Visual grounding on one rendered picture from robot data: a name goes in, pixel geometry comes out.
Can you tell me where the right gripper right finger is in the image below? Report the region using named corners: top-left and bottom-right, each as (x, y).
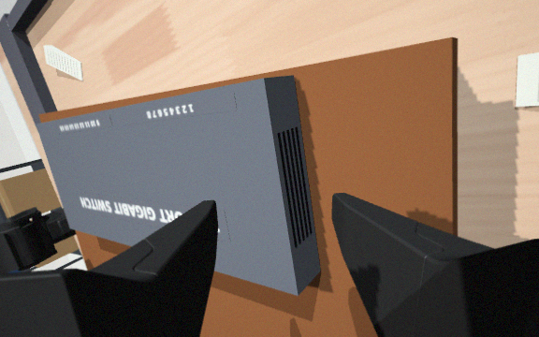
top-left (331, 193), bottom-right (539, 337)

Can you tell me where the grey network switch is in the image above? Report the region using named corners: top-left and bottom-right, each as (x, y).
top-left (36, 75), bottom-right (321, 296)

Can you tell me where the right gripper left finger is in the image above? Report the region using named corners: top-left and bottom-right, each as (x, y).
top-left (0, 200), bottom-right (218, 337)

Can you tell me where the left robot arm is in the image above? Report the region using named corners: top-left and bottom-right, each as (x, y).
top-left (0, 207), bottom-right (76, 273)

